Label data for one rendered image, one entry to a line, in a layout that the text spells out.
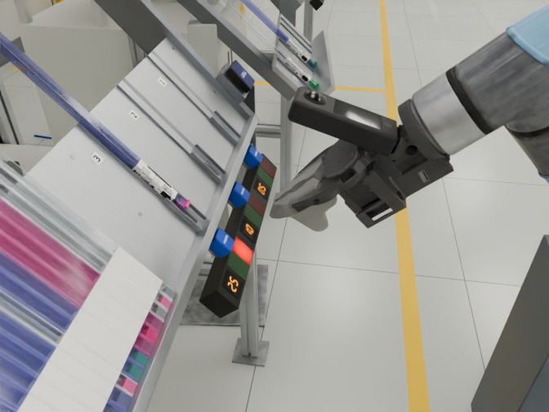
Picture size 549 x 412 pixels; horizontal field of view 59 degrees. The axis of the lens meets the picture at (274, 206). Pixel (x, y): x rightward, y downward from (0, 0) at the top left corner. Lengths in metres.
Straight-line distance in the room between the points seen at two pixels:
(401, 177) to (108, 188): 0.32
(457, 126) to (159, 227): 0.34
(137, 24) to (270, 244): 1.01
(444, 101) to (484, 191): 1.63
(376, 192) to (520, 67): 0.18
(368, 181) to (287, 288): 1.05
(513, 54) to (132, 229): 0.41
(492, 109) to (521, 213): 1.57
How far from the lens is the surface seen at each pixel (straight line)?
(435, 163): 0.54
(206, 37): 1.07
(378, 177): 0.52
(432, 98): 0.50
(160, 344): 0.49
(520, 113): 0.51
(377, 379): 1.37
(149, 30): 0.87
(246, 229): 0.72
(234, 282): 0.65
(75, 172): 0.56
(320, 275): 1.59
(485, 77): 0.49
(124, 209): 0.57
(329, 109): 0.51
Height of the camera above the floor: 1.12
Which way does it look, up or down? 37 degrees down
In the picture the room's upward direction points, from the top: straight up
